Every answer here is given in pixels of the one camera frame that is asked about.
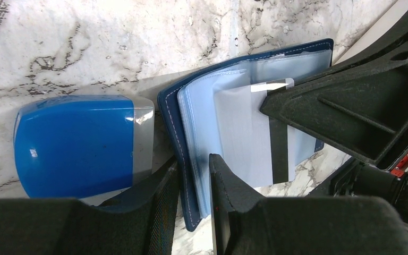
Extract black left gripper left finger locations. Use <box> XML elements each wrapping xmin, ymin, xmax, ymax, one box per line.
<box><xmin>0</xmin><ymin>158</ymin><xmax>179</xmax><ymax>254</ymax></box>

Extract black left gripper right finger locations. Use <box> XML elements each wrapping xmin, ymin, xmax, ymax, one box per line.
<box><xmin>209</xmin><ymin>154</ymin><xmax>408</xmax><ymax>254</ymax></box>

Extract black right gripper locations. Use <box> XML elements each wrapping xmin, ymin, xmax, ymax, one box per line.
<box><xmin>261</xmin><ymin>11</ymin><xmax>408</xmax><ymax>231</ymax></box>

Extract white card with black stripe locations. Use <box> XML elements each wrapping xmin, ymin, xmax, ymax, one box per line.
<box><xmin>214</xmin><ymin>78</ymin><xmax>295</xmax><ymax>188</ymax></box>

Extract white rectangular plastic tray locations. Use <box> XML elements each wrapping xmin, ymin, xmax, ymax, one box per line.
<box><xmin>335</xmin><ymin>0</ymin><xmax>408</xmax><ymax>64</ymax></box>

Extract blue card holder wallet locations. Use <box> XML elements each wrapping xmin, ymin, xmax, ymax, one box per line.
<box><xmin>157</xmin><ymin>38</ymin><xmax>334</xmax><ymax>232</ymax></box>

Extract small blue plastic box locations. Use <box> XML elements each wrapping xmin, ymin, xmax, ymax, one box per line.
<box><xmin>13</xmin><ymin>95</ymin><xmax>155</xmax><ymax>199</ymax></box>

